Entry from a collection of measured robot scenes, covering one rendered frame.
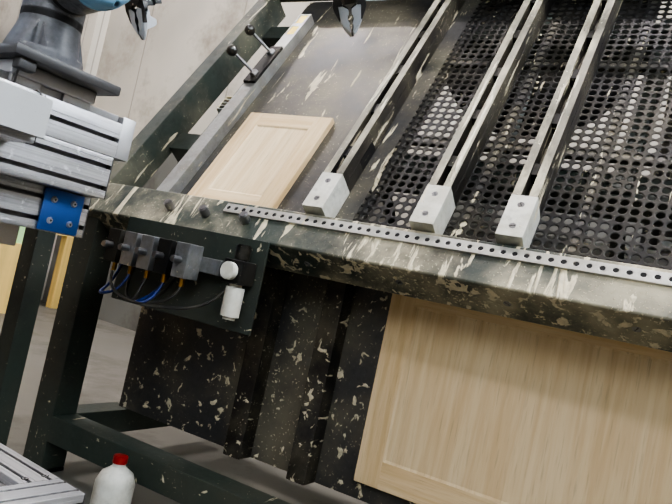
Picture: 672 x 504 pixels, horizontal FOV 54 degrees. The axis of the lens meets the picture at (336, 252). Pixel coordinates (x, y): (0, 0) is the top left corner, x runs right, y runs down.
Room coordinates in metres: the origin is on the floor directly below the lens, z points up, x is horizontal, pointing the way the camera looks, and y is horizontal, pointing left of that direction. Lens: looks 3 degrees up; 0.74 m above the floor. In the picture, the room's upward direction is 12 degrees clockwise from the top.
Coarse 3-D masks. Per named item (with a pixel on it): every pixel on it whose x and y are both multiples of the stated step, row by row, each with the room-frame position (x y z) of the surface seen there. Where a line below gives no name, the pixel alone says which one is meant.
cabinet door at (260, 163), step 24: (264, 120) 2.08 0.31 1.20; (288, 120) 2.04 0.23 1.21; (312, 120) 2.01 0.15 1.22; (240, 144) 2.04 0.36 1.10; (264, 144) 2.01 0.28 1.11; (288, 144) 1.97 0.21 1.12; (312, 144) 1.93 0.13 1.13; (216, 168) 1.99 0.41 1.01; (240, 168) 1.96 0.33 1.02; (264, 168) 1.93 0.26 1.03; (288, 168) 1.89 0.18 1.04; (192, 192) 1.95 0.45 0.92; (216, 192) 1.92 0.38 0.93; (240, 192) 1.89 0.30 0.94; (264, 192) 1.85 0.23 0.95
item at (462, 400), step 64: (448, 320) 1.68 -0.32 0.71; (512, 320) 1.60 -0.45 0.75; (384, 384) 1.74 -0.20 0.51; (448, 384) 1.66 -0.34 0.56; (512, 384) 1.59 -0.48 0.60; (576, 384) 1.52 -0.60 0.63; (640, 384) 1.46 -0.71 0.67; (384, 448) 1.73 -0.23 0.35; (448, 448) 1.65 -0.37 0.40; (512, 448) 1.57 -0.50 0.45; (576, 448) 1.51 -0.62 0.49; (640, 448) 1.45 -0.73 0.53
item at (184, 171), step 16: (304, 32) 2.39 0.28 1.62; (288, 48) 2.32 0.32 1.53; (272, 64) 2.26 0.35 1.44; (240, 96) 2.18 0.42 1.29; (256, 96) 2.22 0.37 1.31; (224, 112) 2.14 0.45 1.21; (240, 112) 2.17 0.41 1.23; (208, 128) 2.11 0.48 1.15; (224, 128) 2.11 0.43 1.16; (208, 144) 2.06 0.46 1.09; (192, 160) 2.02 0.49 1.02; (176, 176) 1.99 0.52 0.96; (192, 176) 2.03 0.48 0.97; (176, 192) 1.99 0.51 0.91
